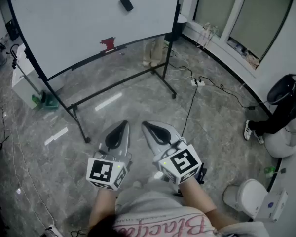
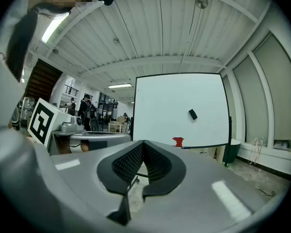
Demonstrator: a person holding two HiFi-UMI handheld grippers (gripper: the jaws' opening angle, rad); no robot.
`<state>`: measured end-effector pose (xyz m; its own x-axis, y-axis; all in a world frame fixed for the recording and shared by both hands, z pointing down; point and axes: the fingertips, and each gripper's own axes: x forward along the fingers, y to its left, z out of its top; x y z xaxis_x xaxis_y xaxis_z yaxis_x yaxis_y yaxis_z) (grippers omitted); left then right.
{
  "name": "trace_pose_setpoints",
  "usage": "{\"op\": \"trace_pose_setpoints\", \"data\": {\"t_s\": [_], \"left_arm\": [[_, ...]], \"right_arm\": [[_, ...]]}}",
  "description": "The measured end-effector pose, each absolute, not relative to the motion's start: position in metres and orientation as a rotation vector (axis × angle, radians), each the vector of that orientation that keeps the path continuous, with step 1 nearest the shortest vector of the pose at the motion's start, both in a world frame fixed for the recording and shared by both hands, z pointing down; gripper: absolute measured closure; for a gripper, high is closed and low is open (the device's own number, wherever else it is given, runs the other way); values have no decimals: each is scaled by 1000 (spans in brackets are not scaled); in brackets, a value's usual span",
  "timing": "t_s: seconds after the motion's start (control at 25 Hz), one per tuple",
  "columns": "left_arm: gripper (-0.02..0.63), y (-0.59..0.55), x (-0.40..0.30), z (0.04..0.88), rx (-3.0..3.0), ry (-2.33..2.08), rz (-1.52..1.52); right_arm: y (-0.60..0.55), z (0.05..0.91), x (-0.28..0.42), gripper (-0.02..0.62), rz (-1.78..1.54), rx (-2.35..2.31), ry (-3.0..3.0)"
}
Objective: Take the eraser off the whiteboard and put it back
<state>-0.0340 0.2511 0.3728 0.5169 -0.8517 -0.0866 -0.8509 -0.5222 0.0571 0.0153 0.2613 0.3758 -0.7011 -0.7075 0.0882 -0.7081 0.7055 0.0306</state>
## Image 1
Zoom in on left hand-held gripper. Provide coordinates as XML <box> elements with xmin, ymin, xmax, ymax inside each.
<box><xmin>86</xmin><ymin>120</ymin><xmax>133</xmax><ymax>191</ymax></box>

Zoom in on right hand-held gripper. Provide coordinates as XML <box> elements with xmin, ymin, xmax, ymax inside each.
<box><xmin>141</xmin><ymin>121</ymin><xmax>203</xmax><ymax>185</ymax></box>

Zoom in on black whiteboard eraser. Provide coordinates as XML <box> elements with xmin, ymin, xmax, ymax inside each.
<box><xmin>119</xmin><ymin>0</ymin><xmax>134</xmax><ymax>12</ymax></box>

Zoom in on person's left forearm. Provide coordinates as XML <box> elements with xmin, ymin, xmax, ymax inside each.
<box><xmin>88</xmin><ymin>188</ymin><xmax>119</xmax><ymax>233</ymax></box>

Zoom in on person's right forearm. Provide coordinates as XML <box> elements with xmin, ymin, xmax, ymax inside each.
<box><xmin>179</xmin><ymin>180</ymin><xmax>240</xmax><ymax>232</ymax></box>

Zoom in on whiteboard on black stand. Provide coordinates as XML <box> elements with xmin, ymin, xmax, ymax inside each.
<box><xmin>4</xmin><ymin>0</ymin><xmax>183</xmax><ymax>144</ymax></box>

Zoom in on person's white printed shirt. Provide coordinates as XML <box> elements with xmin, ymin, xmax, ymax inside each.
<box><xmin>112</xmin><ymin>181</ymin><xmax>269</xmax><ymax>237</ymax></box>

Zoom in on green plastic basket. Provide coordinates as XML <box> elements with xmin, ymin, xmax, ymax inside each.
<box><xmin>40</xmin><ymin>91</ymin><xmax>60</xmax><ymax>110</ymax></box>

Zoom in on green bottle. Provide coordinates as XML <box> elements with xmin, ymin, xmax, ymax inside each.
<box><xmin>31</xmin><ymin>94</ymin><xmax>44</xmax><ymax>108</ymax></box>

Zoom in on red block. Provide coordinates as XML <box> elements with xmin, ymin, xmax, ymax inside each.
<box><xmin>100</xmin><ymin>37</ymin><xmax>116</xmax><ymax>51</ymax></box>

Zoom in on white cardboard box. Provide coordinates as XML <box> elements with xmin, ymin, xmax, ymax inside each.
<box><xmin>11</xmin><ymin>43</ymin><xmax>44</xmax><ymax>110</ymax></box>

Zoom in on clutter on window sill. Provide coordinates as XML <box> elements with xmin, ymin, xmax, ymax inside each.
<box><xmin>226</xmin><ymin>37</ymin><xmax>261</xmax><ymax>70</ymax></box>

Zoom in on black rounded chair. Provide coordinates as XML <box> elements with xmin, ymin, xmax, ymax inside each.
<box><xmin>266</xmin><ymin>73</ymin><xmax>296</xmax><ymax>106</ymax></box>

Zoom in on black clamp on metal pole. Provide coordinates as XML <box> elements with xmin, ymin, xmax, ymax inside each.
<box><xmin>7</xmin><ymin>43</ymin><xmax>46</xmax><ymax>103</ymax></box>

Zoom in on white box with blue print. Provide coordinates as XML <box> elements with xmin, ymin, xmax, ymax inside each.
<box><xmin>255</xmin><ymin>189</ymin><xmax>289</xmax><ymax>223</ymax></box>

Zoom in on window with gray blind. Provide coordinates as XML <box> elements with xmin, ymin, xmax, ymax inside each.
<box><xmin>192</xmin><ymin>0</ymin><xmax>250</xmax><ymax>38</ymax></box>
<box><xmin>226</xmin><ymin>0</ymin><xmax>296</xmax><ymax>70</ymax></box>

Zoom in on black case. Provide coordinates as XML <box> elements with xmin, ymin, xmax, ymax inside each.
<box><xmin>4</xmin><ymin>18</ymin><xmax>20</xmax><ymax>41</ymax></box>

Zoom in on black power cable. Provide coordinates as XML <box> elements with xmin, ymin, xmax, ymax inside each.
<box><xmin>180</xmin><ymin>84</ymin><xmax>199</xmax><ymax>139</ymax></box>

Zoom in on black clamp mount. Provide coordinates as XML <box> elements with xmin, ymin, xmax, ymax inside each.
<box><xmin>198</xmin><ymin>167</ymin><xmax>208</xmax><ymax>184</ymax></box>

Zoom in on long black cable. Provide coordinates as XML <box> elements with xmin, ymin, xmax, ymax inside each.
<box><xmin>199</xmin><ymin>76</ymin><xmax>271</xmax><ymax>110</ymax></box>

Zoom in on thin white floor cable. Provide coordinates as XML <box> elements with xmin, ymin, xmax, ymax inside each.
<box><xmin>0</xmin><ymin>104</ymin><xmax>55</xmax><ymax>232</ymax></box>

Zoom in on white hanging cords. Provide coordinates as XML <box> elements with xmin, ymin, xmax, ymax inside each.
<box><xmin>196</xmin><ymin>21</ymin><xmax>220</xmax><ymax>50</ymax></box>

